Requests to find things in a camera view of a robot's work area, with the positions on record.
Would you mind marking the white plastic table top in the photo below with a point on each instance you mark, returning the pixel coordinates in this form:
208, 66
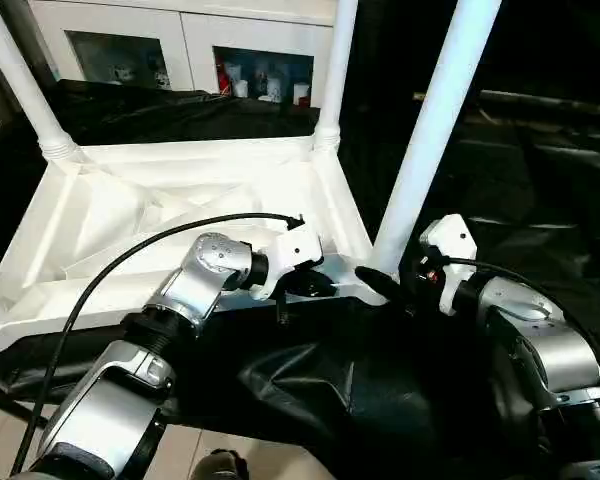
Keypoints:
160, 190

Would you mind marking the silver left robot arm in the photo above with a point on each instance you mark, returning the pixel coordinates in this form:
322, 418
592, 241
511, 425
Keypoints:
150, 350

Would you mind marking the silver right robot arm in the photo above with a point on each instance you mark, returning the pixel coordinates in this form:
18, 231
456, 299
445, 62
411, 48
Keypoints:
540, 340

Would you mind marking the black mat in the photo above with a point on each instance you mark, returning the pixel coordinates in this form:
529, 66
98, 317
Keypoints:
310, 400

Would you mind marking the black furniture with gold label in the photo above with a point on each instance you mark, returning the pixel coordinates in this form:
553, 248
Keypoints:
550, 40

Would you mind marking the white cabinet with glass doors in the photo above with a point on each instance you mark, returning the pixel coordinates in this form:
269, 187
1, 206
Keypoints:
180, 30

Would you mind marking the grey curtain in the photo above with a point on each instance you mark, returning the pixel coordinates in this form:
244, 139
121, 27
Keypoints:
0, 60

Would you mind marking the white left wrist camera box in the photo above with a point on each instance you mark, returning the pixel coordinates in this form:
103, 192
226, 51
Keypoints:
292, 250

